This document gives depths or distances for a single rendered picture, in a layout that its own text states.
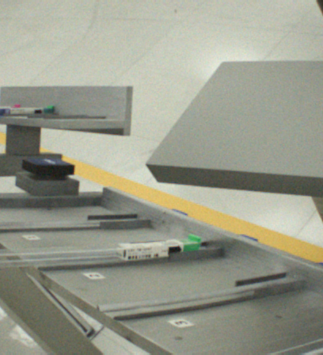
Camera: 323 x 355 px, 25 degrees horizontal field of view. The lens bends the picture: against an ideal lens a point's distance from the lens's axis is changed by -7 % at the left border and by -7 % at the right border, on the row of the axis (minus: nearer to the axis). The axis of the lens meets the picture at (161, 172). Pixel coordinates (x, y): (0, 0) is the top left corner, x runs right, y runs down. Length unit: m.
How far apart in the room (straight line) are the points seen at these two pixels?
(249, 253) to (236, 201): 1.26
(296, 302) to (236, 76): 0.64
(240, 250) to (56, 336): 0.52
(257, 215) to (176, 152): 0.79
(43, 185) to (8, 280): 0.28
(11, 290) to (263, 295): 0.55
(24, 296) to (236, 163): 0.36
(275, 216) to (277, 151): 0.85
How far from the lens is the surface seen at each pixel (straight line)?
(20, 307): 1.07
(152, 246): 0.64
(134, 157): 2.29
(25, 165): 0.82
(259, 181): 0.97
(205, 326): 0.50
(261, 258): 0.65
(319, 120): 0.98
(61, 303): 1.77
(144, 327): 0.49
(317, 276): 0.61
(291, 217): 1.78
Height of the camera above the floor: 1.17
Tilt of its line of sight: 33 degrees down
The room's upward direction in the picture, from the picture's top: 34 degrees counter-clockwise
